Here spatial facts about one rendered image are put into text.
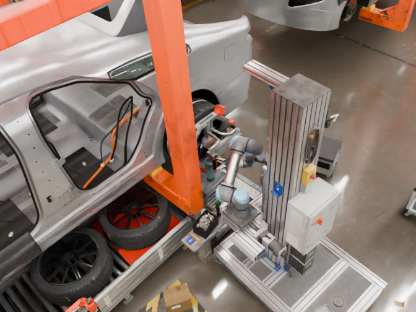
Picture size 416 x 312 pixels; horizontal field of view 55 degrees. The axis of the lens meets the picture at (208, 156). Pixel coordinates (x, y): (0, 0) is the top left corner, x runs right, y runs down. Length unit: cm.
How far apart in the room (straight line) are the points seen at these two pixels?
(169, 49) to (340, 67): 430
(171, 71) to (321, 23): 341
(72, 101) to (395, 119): 394
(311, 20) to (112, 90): 276
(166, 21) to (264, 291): 232
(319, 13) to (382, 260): 311
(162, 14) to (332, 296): 260
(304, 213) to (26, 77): 208
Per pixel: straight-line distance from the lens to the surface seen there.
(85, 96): 441
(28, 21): 202
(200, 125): 361
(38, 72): 302
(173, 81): 265
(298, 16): 565
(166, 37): 249
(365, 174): 488
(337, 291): 373
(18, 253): 340
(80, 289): 356
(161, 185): 375
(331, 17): 572
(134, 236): 368
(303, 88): 248
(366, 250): 426
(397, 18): 647
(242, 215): 325
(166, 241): 375
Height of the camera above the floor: 347
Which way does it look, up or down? 45 degrees down
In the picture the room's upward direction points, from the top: 5 degrees counter-clockwise
